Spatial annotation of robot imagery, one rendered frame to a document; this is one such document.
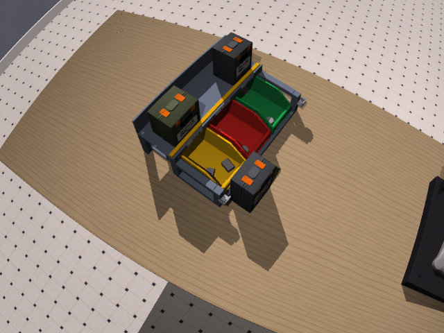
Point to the red bin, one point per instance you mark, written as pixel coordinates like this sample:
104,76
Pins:
240,125

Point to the yellow open bin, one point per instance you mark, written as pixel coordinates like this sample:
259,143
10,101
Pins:
208,150

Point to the yellow flat bar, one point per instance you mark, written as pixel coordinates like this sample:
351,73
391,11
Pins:
202,121

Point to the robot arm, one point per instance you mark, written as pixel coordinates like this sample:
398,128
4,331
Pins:
438,263

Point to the green open bin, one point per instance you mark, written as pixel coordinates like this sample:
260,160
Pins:
266,100

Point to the dark grey bin shelf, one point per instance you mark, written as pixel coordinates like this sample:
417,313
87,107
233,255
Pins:
198,80

